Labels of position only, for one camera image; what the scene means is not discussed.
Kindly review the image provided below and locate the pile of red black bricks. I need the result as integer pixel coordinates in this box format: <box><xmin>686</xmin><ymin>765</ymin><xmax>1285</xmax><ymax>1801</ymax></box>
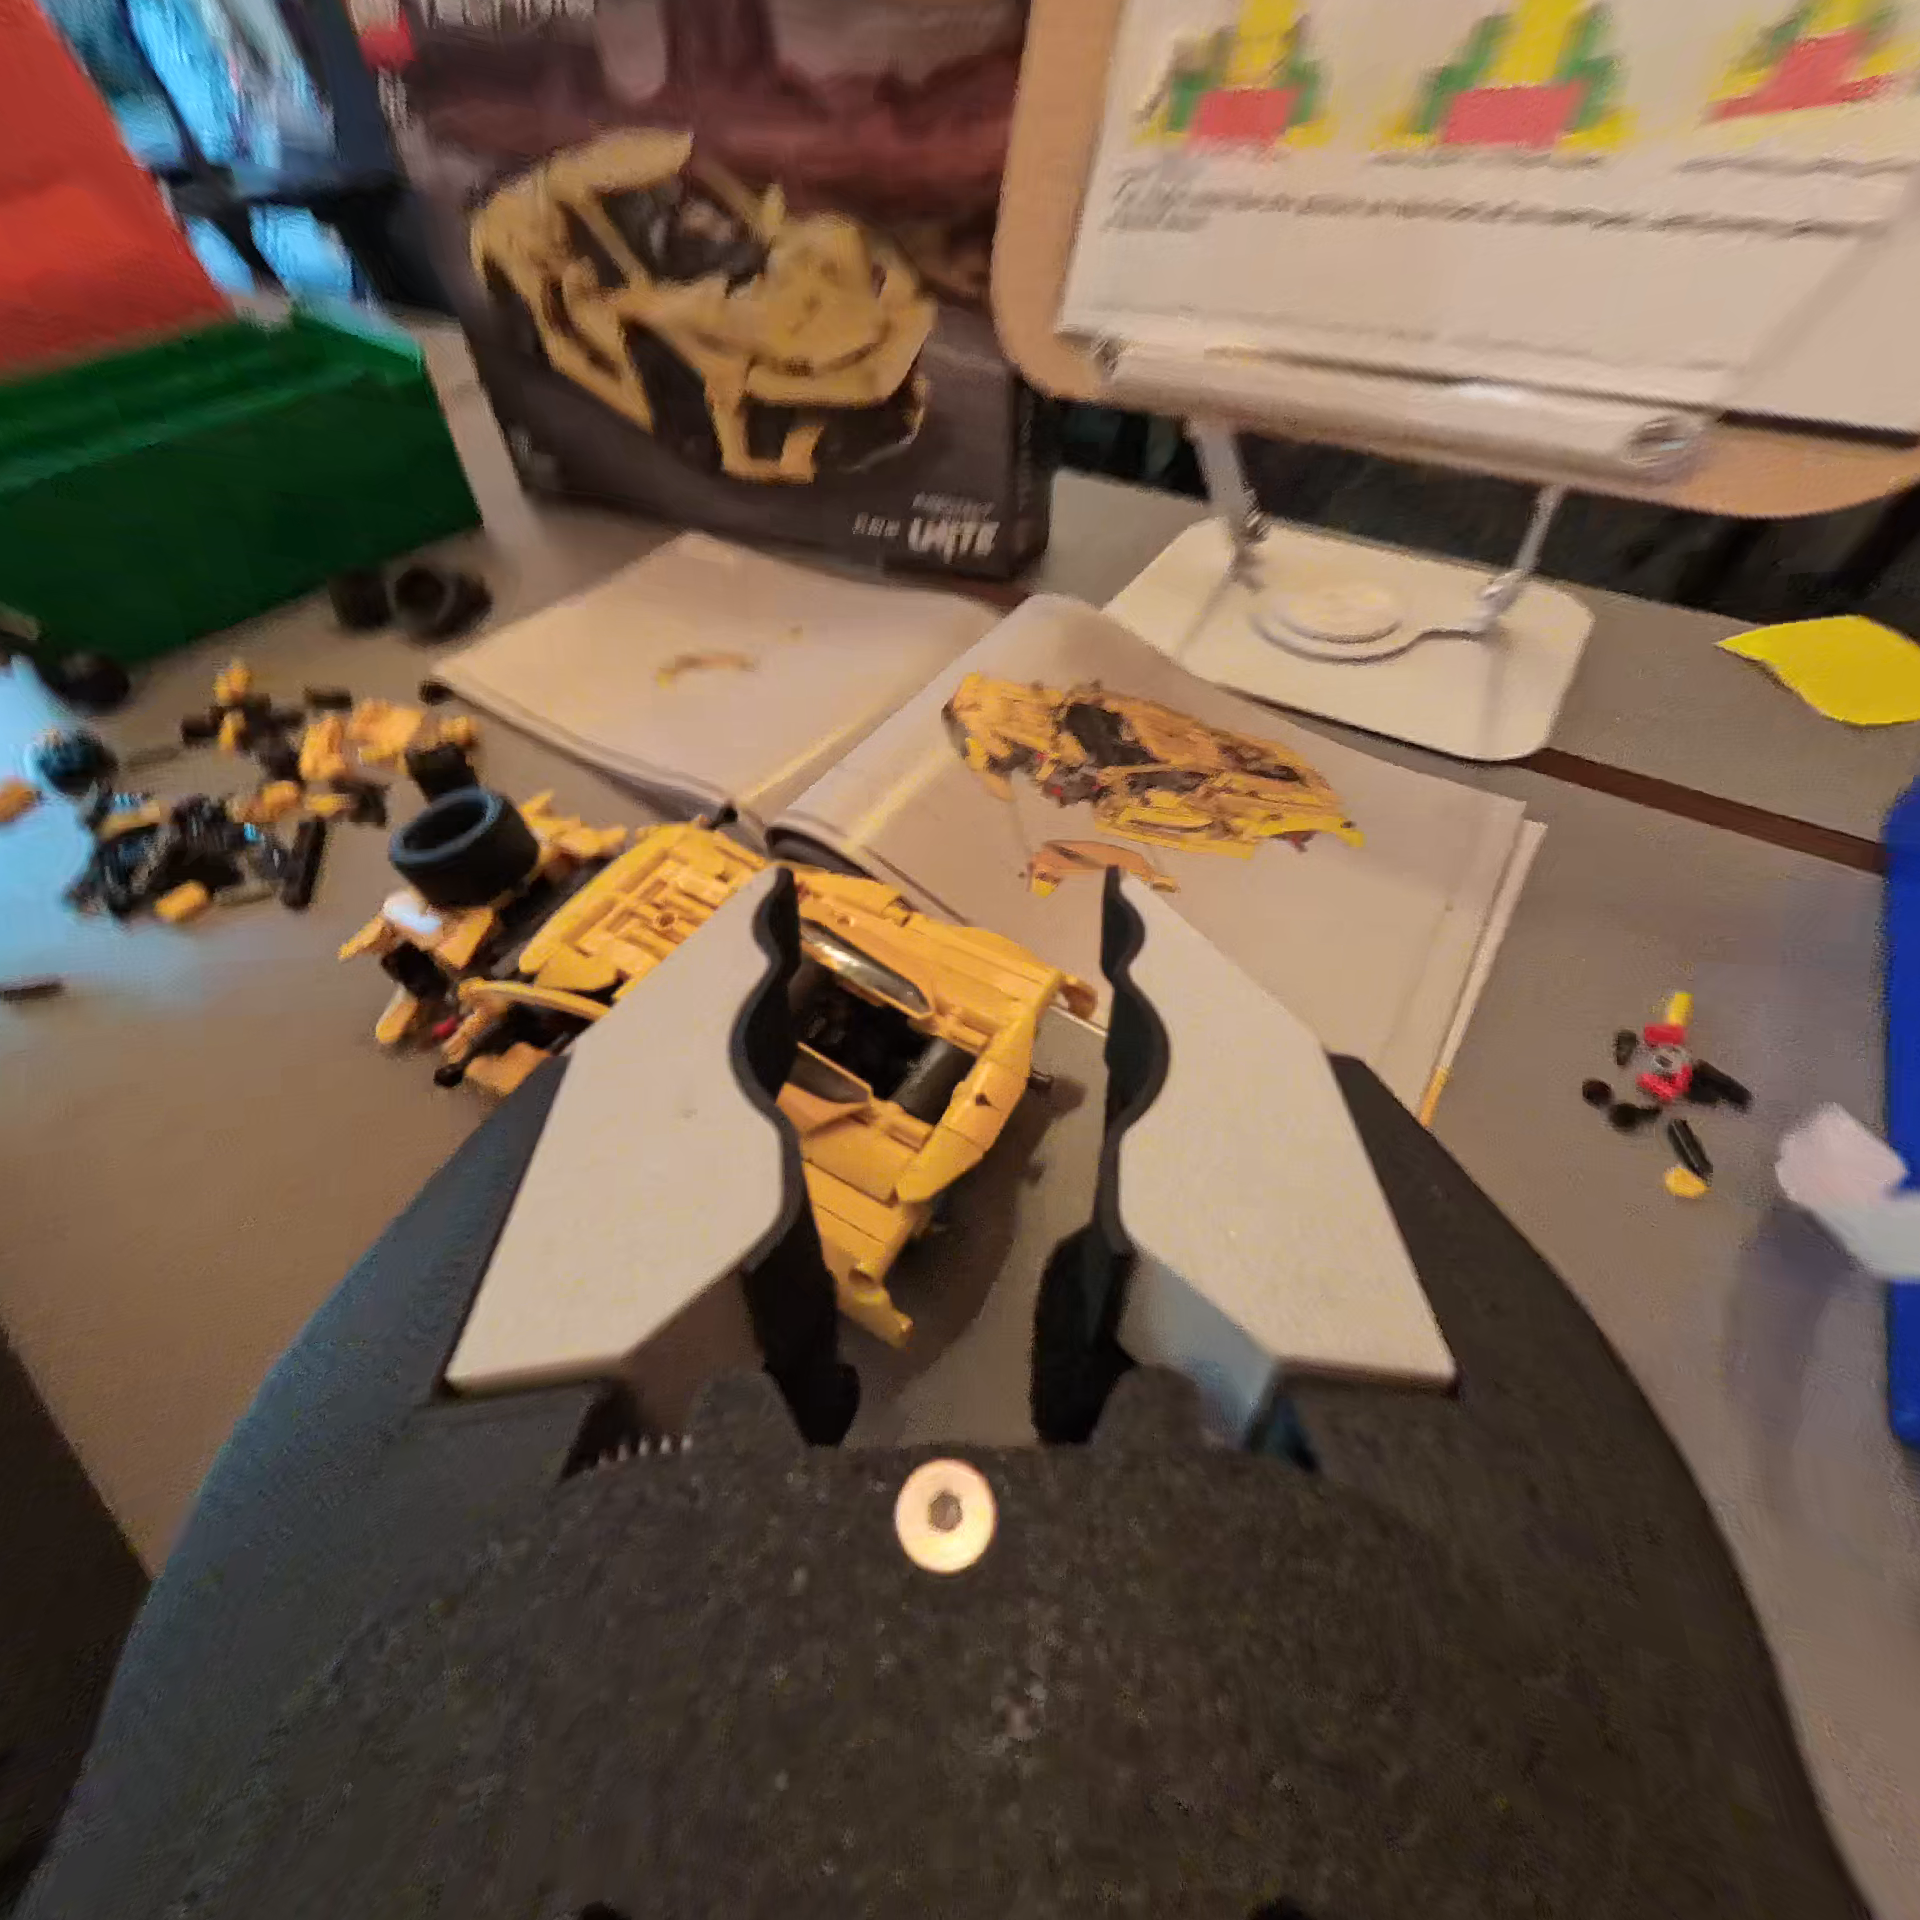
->
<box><xmin>1579</xmin><ymin>986</ymin><xmax>1759</xmax><ymax>1206</ymax></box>

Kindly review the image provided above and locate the open instruction booklet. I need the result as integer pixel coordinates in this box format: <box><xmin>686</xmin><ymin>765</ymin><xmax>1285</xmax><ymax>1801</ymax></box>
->
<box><xmin>424</xmin><ymin>528</ymin><xmax>1551</xmax><ymax>1130</ymax></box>

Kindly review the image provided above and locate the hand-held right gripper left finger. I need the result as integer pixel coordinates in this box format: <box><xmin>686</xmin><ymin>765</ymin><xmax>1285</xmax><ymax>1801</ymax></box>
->
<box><xmin>444</xmin><ymin>865</ymin><xmax>869</xmax><ymax>1446</ymax></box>

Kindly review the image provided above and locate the blue plastic bin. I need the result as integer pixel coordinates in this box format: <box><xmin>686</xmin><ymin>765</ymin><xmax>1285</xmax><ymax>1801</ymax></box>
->
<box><xmin>1878</xmin><ymin>776</ymin><xmax>1920</xmax><ymax>1452</ymax></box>

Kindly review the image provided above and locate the pile of yellow black bricks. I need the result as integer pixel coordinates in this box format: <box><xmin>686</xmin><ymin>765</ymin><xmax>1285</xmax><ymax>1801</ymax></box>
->
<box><xmin>57</xmin><ymin>656</ymin><xmax>486</xmax><ymax>929</ymax></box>

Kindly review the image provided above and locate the grey desk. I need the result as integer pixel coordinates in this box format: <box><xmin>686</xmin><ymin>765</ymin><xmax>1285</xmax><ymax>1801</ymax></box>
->
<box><xmin>0</xmin><ymin>315</ymin><xmax>1920</xmax><ymax>1920</ymax></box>

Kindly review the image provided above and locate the red tote bag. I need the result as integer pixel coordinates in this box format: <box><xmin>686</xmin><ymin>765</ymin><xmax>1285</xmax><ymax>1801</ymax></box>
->
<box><xmin>0</xmin><ymin>0</ymin><xmax>238</xmax><ymax>381</ymax></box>

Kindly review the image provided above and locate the toy car set box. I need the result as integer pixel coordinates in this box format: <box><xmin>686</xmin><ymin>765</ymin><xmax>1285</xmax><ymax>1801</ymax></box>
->
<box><xmin>348</xmin><ymin>0</ymin><xmax>1062</xmax><ymax>583</ymax></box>

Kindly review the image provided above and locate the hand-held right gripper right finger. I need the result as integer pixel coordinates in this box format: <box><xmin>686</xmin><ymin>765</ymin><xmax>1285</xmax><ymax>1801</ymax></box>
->
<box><xmin>1029</xmin><ymin>870</ymin><xmax>1461</xmax><ymax>1452</ymax></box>

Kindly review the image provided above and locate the yellow sticky note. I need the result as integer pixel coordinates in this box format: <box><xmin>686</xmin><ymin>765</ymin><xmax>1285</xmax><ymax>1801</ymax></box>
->
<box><xmin>1715</xmin><ymin>612</ymin><xmax>1920</xmax><ymax>730</ymax></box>

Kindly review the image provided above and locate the printed instruction sheet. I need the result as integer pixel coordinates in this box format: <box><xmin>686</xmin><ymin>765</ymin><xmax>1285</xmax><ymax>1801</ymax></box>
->
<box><xmin>1055</xmin><ymin>0</ymin><xmax>1920</xmax><ymax>441</ymax></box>

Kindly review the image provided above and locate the green plastic bin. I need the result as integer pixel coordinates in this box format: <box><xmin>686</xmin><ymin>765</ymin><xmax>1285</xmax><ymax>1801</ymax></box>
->
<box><xmin>0</xmin><ymin>297</ymin><xmax>486</xmax><ymax>672</ymax></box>

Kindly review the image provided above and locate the white plastic strip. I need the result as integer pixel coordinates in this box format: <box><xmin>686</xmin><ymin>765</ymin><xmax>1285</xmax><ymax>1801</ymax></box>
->
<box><xmin>1774</xmin><ymin>1104</ymin><xmax>1920</xmax><ymax>1280</ymax></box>

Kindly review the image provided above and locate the yellow toy brick car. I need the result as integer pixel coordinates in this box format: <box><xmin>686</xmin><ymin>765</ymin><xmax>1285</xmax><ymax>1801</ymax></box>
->
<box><xmin>335</xmin><ymin>814</ymin><xmax>1101</xmax><ymax>1348</ymax></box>

